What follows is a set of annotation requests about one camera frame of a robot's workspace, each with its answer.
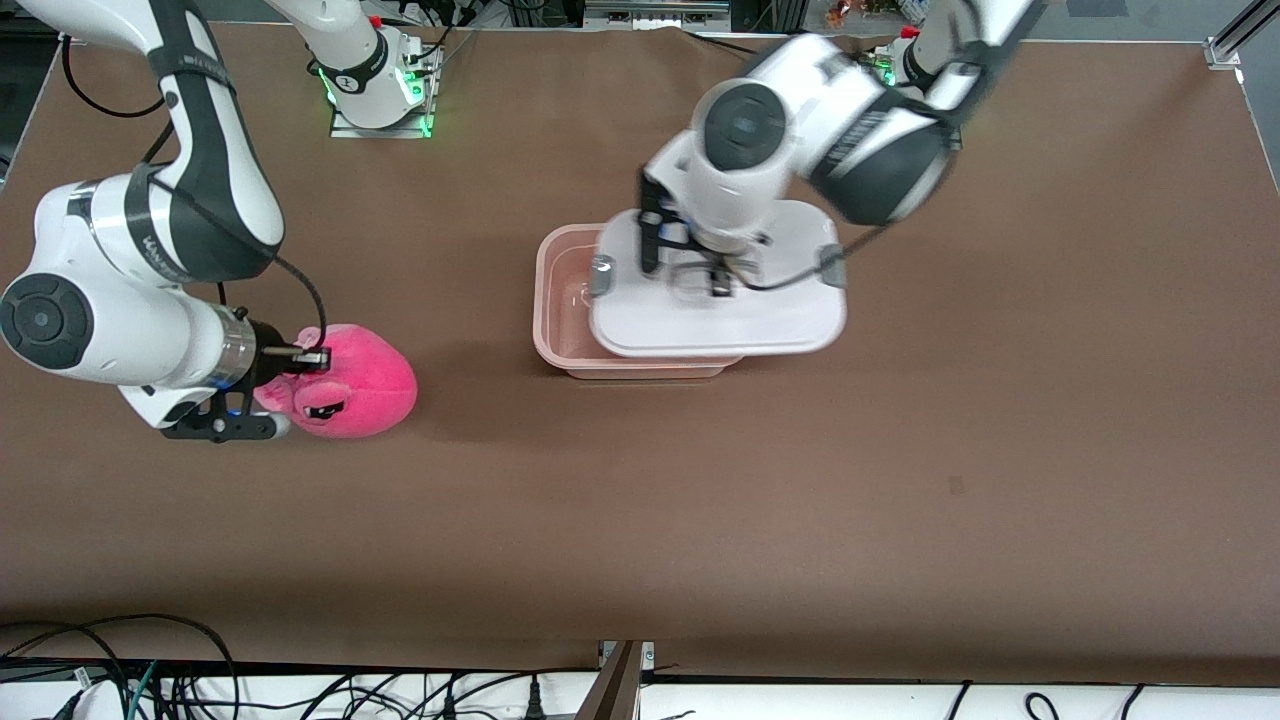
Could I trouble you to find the white box lid grey latches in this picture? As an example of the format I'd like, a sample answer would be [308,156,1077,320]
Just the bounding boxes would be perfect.
[588,200,849,359]

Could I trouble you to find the aluminium frame corner profile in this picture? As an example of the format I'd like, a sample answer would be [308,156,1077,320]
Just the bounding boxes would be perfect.
[1204,0,1280,72]

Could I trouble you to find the thick black looped cable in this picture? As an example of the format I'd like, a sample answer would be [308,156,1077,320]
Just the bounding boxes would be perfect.
[0,613,240,720]

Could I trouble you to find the small colourful figures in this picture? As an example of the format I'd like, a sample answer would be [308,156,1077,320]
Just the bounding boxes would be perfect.
[825,0,903,28]

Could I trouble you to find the pink plush toy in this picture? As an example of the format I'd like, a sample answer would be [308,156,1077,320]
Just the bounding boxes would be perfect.
[253,323,419,440]

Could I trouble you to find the grey metal rack device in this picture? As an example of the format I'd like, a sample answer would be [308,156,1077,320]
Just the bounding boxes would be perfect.
[583,0,733,32]

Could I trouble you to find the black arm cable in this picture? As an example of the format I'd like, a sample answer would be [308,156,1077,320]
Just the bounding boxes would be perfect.
[735,120,963,294]
[60,35,332,353]

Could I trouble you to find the long black table cable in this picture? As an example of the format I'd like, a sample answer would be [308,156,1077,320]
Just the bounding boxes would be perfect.
[685,28,763,58]

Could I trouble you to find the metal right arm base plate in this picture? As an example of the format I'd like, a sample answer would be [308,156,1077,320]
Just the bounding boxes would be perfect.
[329,45,438,139]

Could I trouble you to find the black cables by arm base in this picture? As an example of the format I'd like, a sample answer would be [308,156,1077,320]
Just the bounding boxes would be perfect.
[403,0,483,77]

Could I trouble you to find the aluminium profile beam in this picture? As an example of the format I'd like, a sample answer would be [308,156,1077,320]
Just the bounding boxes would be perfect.
[575,640,656,720]

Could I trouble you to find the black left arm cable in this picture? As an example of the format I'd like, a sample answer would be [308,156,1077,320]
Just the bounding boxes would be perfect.
[735,120,963,294]

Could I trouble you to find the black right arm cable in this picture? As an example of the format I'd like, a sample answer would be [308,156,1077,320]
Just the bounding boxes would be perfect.
[60,35,332,353]

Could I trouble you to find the green cable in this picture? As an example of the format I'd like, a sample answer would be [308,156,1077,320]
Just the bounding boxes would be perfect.
[127,660,162,720]

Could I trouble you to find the translucent plastic box base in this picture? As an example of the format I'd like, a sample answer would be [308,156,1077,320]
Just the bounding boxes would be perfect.
[533,223,747,381]

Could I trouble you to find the white device under cables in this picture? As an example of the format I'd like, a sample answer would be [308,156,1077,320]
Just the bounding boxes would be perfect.
[58,680,127,720]

